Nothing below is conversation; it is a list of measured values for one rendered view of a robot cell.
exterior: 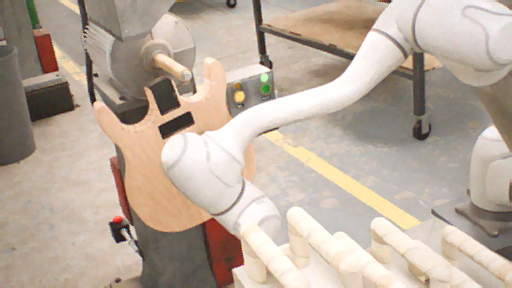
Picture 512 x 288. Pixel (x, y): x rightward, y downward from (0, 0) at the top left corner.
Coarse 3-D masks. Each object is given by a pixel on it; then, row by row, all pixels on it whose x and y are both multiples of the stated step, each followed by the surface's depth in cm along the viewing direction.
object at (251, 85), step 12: (228, 72) 199; (240, 72) 198; (252, 72) 197; (264, 72) 196; (228, 84) 191; (252, 84) 194; (264, 84) 196; (228, 96) 193; (252, 96) 196; (264, 96) 198; (228, 108) 195; (240, 108) 195; (264, 132) 202
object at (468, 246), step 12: (444, 228) 123; (456, 228) 122; (456, 240) 119; (468, 240) 118; (468, 252) 117; (480, 252) 114; (480, 264) 114; (492, 264) 111; (504, 264) 110; (504, 276) 109
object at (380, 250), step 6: (372, 234) 114; (372, 240) 115; (378, 240) 114; (372, 246) 116; (378, 246) 115; (384, 246) 115; (372, 252) 116; (378, 252) 115; (384, 252) 115; (378, 258) 116; (384, 258) 116; (384, 264) 116
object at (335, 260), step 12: (288, 216) 105; (300, 216) 103; (300, 228) 101; (312, 228) 99; (312, 240) 98; (324, 240) 96; (336, 240) 96; (324, 252) 95; (336, 252) 93; (348, 252) 93; (336, 264) 92; (348, 264) 90; (360, 264) 91
